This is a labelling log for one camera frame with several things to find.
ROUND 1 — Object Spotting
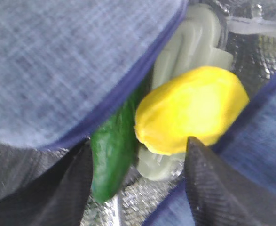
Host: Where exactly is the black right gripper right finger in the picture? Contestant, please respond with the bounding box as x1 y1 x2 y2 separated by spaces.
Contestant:
184 137 276 226

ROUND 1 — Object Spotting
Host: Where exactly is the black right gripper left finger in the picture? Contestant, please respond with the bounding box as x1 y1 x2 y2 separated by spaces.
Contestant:
0 139 93 226

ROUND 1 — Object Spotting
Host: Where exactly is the green cucumber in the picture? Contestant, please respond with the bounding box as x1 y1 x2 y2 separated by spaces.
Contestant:
90 78 150 203

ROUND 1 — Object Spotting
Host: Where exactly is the yellow lemon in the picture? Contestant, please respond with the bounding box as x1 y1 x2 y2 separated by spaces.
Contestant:
134 66 249 155

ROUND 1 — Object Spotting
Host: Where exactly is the navy blue fabric lunch bag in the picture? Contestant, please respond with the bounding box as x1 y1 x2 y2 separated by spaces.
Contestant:
0 0 276 226

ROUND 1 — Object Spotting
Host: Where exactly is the green lidded glass lunch box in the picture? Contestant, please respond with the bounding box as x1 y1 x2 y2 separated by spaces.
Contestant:
136 3 233 181

